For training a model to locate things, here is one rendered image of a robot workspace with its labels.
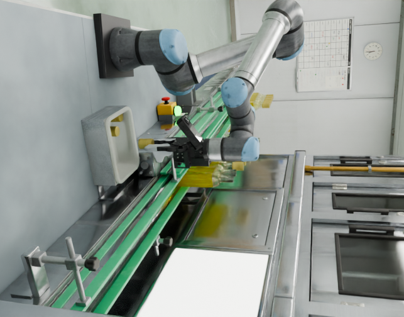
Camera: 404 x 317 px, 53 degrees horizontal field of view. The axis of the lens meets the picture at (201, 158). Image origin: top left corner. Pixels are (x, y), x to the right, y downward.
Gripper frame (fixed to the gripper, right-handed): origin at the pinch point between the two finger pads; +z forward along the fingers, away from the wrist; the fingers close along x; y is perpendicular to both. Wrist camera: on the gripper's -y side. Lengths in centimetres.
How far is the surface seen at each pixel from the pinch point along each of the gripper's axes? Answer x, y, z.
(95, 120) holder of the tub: -10.2, -11.5, 12.2
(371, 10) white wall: 606, 3, -138
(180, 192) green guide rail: 14.7, 25.5, -2.5
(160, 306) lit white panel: -36, 34, -12
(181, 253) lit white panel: -11.0, 34.3, -9.8
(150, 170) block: 8.5, 13.5, 5.4
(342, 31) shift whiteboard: 605, 32, -95
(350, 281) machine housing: -12, 39, -62
